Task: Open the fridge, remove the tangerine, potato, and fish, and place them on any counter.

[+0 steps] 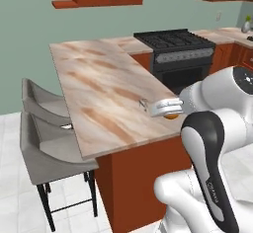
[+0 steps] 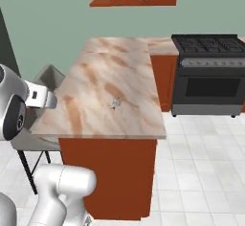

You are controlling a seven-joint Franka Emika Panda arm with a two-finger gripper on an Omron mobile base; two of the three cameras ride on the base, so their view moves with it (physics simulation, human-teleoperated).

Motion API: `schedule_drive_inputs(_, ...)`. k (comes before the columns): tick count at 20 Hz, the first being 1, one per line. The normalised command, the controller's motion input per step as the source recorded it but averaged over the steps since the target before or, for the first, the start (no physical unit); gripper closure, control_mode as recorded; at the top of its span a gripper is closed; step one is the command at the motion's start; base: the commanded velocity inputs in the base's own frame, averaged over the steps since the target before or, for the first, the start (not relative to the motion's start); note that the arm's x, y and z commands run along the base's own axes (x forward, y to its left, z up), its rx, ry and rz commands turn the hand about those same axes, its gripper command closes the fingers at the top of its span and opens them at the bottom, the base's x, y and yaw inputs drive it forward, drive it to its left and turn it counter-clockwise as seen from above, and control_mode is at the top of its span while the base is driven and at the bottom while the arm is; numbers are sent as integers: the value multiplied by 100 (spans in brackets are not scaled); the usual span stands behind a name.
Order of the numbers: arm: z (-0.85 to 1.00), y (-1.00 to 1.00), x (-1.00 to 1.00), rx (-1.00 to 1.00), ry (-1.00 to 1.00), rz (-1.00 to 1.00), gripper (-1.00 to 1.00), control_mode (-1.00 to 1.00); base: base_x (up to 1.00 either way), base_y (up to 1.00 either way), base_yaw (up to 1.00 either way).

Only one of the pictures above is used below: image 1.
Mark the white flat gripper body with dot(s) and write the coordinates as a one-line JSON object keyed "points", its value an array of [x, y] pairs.
{"points": [[164, 107]]}

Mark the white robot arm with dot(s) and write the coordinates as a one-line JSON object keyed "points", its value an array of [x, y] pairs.
{"points": [[210, 151]]}

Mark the orange tangerine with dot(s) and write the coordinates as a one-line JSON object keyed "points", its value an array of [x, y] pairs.
{"points": [[171, 116]]}

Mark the red-brown island counter cabinet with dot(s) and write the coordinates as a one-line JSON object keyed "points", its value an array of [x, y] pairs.
{"points": [[141, 184]]}

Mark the black stove with oven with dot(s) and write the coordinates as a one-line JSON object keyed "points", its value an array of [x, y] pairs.
{"points": [[178, 56]]}

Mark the red-brown base cupboards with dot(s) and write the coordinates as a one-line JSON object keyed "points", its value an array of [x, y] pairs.
{"points": [[230, 56]]}

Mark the grey bar stool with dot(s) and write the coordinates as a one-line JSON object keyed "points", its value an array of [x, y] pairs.
{"points": [[49, 158], [42, 103]]}

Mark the small black object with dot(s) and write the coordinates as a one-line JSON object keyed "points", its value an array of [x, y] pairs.
{"points": [[250, 38]]}

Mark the grey vase with green plant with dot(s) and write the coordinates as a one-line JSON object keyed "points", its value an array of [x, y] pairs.
{"points": [[247, 26]]}

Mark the white wall socket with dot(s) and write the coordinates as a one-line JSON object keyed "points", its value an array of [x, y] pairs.
{"points": [[218, 16]]}

